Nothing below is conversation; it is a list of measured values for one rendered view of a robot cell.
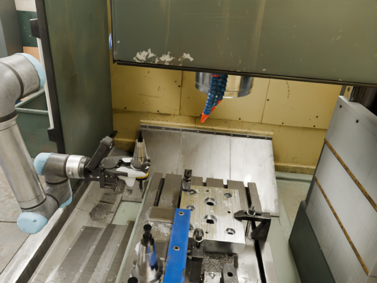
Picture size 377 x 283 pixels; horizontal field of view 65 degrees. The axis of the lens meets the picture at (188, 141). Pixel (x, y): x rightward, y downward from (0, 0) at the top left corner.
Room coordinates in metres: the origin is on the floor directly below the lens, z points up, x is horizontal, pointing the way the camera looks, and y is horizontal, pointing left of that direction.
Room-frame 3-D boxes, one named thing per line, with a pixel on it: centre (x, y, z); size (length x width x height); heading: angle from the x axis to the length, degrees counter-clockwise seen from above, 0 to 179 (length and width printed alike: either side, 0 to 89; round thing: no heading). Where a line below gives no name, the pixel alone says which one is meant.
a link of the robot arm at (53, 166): (0.81, 0.43, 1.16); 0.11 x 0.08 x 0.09; 88
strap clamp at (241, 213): (0.83, -0.25, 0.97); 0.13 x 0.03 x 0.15; 88
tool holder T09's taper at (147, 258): (0.39, 0.06, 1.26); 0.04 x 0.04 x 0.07
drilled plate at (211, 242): (0.85, -0.10, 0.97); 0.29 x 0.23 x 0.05; 178
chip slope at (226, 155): (1.46, -0.10, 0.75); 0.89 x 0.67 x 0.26; 88
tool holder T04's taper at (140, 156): (0.80, 0.15, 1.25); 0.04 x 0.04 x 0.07
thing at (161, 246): (0.45, 0.06, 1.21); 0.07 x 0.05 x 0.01; 88
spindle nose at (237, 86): (0.79, -0.08, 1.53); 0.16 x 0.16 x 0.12
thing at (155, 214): (0.56, 0.05, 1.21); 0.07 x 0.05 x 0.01; 88
